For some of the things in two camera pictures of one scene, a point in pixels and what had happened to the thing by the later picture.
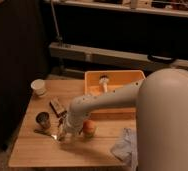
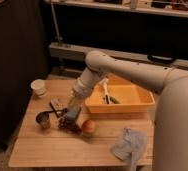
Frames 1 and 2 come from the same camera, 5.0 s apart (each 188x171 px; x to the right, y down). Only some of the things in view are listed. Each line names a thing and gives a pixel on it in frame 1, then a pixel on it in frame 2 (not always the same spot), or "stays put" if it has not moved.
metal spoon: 45,133 -> 63,110
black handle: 159,58 stays put
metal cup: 43,118 stays put
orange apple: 88,128 stays put
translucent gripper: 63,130 -> 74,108
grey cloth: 127,150 stays put
